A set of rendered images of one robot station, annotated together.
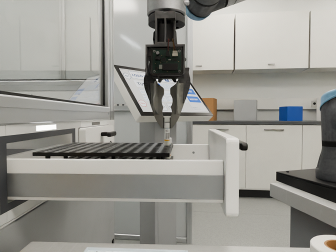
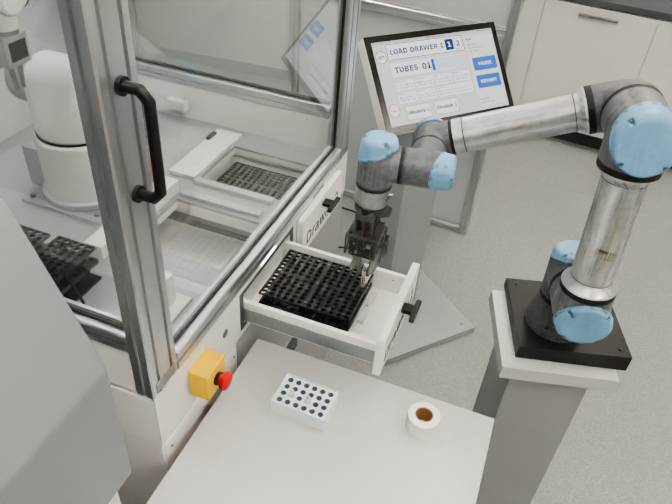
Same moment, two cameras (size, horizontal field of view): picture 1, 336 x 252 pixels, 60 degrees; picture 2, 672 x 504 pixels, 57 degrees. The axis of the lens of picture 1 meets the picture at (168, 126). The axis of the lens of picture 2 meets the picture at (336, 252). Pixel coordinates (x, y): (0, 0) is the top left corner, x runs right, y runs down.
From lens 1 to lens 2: 1.08 m
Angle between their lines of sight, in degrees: 39
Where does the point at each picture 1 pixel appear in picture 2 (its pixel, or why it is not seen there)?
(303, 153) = not seen: outside the picture
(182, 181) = (350, 347)
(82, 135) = (300, 227)
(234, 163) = (380, 353)
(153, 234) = (392, 248)
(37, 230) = not seen: hidden behind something
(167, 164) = (342, 335)
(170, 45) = (365, 240)
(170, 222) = (418, 236)
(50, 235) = not seen: hidden behind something
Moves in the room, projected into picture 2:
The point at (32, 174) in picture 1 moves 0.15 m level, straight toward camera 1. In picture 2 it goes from (258, 314) to (260, 365)
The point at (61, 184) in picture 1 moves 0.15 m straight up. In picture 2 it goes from (276, 325) to (277, 275)
